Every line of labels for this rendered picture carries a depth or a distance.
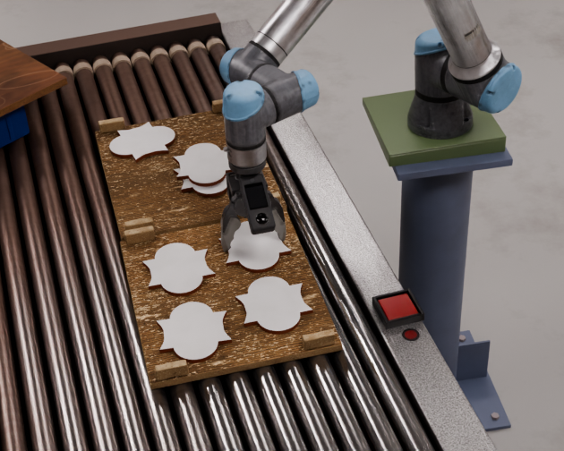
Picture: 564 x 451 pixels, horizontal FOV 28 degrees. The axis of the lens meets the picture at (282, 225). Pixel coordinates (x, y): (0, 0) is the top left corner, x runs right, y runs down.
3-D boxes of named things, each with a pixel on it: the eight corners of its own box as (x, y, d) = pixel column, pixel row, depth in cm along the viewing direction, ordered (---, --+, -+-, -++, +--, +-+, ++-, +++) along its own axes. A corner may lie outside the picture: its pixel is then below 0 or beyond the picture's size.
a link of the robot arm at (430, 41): (441, 67, 262) (441, 14, 255) (482, 87, 253) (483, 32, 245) (403, 85, 257) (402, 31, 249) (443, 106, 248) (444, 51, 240)
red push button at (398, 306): (406, 298, 213) (406, 292, 212) (418, 319, 208) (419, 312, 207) (377, 304, 212) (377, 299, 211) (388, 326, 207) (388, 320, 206)
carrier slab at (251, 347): (286, 216, 233) (286, 209, 232) (342, 350, 202) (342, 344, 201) (120, 247, 227) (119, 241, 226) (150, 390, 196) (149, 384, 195)
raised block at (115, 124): (124, 125, 260) (123, 115, 258) (125, 130, 258) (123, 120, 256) (99, 130, 259) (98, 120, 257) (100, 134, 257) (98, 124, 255)
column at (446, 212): (469, 332, 334) (491, 82, 280) (510, 428, 305) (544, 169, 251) (345, 351, 330) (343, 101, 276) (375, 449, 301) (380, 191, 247)
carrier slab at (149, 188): (242, 110, 266) (241, 105, 265) (286, 211, 234) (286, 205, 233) (95, 136, 259) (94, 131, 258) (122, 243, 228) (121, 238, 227)
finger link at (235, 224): (220, 237, 226) (239, 201, 221) (226, 255, 221) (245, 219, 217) (207, 234, 224) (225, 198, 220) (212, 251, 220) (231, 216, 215)
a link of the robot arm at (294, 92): (286, 55, 215) (239, 74, 210) (321, 74, 207) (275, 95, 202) (288, 90, 220) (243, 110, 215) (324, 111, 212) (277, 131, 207)
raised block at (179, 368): (188, 368, 198) (186, 357, 196) (190, 375, 196) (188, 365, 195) (154, 375, 197) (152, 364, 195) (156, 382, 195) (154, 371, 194)
